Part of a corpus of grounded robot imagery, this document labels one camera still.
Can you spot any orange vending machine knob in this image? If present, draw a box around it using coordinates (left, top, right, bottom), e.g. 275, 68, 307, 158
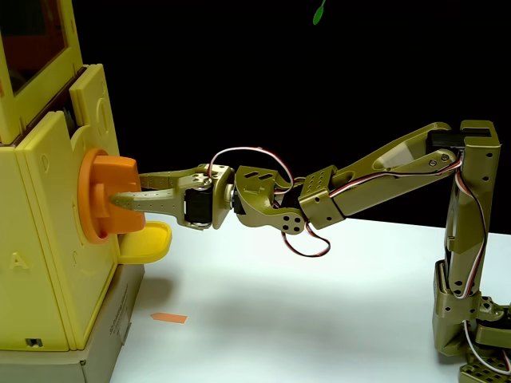
77, 148, 147, 244

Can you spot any yellow toy vending machine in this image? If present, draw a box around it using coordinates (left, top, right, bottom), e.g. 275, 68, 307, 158
0, 0, 121, 353

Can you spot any yellow dispensing tray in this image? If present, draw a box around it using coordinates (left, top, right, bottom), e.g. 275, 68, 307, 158
117, 220, 172, 265

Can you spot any orange paper arrow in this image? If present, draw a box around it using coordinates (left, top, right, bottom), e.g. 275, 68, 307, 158
149, 312, 188, 326

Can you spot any cardboard box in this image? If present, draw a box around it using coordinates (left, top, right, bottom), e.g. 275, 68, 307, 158
0, 263, 146, 383

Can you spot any green leaf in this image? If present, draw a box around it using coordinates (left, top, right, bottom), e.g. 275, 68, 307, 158
312, 0, 328, 26

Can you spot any gripper servo cable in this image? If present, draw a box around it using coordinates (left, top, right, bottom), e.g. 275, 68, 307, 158
209, 146, 295, 189

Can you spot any arm servo cable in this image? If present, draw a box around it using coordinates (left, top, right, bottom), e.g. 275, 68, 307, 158
281, 159, 489, 299

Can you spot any base servo cable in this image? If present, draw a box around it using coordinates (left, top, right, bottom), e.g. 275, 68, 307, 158
465, 318, 511, 377

